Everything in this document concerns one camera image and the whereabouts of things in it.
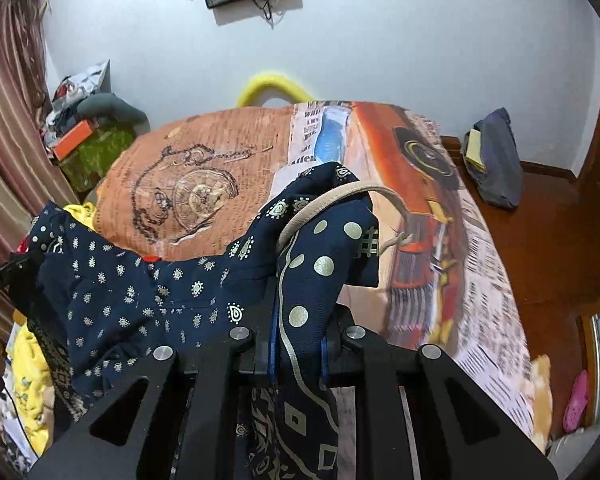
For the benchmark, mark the yellow pillow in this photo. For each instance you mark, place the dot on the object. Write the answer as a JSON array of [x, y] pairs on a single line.
[[269, 82]]

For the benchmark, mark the pink slipper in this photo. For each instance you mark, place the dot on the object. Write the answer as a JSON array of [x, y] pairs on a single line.
[[577, 403]]

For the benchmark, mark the grey cloth on pile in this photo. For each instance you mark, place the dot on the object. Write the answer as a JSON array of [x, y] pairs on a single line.
[[105, 104]]

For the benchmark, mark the orange box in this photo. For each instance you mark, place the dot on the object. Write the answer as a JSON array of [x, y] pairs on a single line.
[[73, 138]]

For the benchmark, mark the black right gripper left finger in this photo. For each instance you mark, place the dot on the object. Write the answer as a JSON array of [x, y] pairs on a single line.
[[174, 415]]

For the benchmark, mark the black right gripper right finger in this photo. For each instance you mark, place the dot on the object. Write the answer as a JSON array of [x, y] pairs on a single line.
[[419, 415]]

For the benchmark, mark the grey blue bag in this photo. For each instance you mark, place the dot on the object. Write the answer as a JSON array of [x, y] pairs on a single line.
[[490, 156]]

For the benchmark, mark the yellow cartoon blanket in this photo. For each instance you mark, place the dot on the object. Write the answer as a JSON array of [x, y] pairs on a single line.
[[55, 374]]

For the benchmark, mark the striped curtain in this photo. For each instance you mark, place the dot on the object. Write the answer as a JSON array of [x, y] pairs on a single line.
[[28, 180]]

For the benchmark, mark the newspaper print bed sheet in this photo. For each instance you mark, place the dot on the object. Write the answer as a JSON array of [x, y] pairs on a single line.
[[190, 188]]

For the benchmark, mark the green patterned box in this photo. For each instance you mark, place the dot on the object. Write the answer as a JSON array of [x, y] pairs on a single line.
[[89, 162]]

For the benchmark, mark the navy patterned garment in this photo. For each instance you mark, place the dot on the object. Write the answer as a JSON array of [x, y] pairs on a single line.
[[292, 423]]

